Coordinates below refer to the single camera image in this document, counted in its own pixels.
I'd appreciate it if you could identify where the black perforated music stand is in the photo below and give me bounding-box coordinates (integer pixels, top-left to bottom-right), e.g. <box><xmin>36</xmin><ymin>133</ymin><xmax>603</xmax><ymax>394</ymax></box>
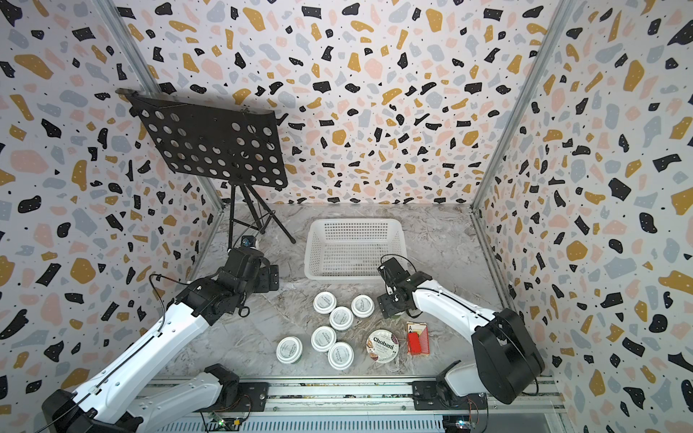
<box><xmin>117</xmin><ymin>88</ymin><xmax>296</xmax><ymax>247</ymax></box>

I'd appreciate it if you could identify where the playing card box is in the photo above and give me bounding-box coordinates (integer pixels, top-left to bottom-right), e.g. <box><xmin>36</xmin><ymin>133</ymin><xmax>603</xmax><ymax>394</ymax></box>
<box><xmin>406</xmin><ymin>322</ymin><xmax>431</xmax><ymax>355</ymax></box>

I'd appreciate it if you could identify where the red lighter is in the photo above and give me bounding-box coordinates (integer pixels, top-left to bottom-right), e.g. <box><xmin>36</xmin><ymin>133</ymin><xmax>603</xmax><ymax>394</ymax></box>
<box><xmin>407</xmin><ymin>331</ymin><xmax>422</xmax><ymax>355</ymax></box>

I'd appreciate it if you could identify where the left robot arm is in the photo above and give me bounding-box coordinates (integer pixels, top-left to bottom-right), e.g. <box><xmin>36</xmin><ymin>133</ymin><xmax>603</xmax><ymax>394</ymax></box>
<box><xmin>42</xmin><ymin>247</ymin><xmax>280</xmax><ymax>432</ymax></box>

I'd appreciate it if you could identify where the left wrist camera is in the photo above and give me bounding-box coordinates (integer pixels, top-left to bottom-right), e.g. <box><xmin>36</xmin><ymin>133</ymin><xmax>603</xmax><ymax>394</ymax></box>
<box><xmin>239</xmin><ymin>235</ymin><xmax>259</xmax><ymax>249</ymax></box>

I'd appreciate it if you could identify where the white plastic basket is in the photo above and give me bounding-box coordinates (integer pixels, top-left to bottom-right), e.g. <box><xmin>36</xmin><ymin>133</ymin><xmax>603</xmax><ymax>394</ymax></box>
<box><xmin>304</xmin><ymin>218</ymin><xmax>407</xmax><ymax>284</ymax></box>

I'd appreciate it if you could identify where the Chobani yogurt cup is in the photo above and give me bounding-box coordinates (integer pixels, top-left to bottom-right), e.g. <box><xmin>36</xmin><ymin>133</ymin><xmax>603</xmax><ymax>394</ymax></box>
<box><xmin>366</xmin><ymin>329</ymin><xmax>399</xmax><ymax>364</ymax></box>

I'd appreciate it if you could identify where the white lid yogurt cup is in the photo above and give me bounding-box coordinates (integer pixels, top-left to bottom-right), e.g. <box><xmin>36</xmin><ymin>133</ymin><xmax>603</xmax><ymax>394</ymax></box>
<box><xmin>312</xmin><ymin>292</ymin><xmax>337</xmax><ymax>315</ymax></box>
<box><xmin>275</xmin><ymin>336</ymin><xmax>303</xmax><ymax>364</ymax></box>
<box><xmin>310</xmin><ymin>326</ymin><xmax>337</xmax><ymax>353</ymax></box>
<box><xmin>330</xmin><ymin>307</ymin><xmax>354</xmax><ymax>331</ymax></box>
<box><xmin>328</xmin><ymin>342</ymin><xmax>355</xmax><ymax>371</ymax></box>
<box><xmin>351</xmin><ymin>294</ymin><xmax>375</xmax><ymax>319</ymax></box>

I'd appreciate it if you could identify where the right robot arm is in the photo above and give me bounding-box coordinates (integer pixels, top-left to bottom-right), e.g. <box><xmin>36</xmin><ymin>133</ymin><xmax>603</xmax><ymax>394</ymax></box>
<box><xmin>377</xmin><ymin>254</ymin><xmax>545</xmax><ymax>409</ymax></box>

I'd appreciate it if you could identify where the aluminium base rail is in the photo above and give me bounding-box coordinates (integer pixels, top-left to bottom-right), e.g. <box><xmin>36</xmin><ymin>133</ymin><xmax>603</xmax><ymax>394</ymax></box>
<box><xmin>140</xmin><ymin>375</ymin><xmax>564</xmax><ymax>433</ymax></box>

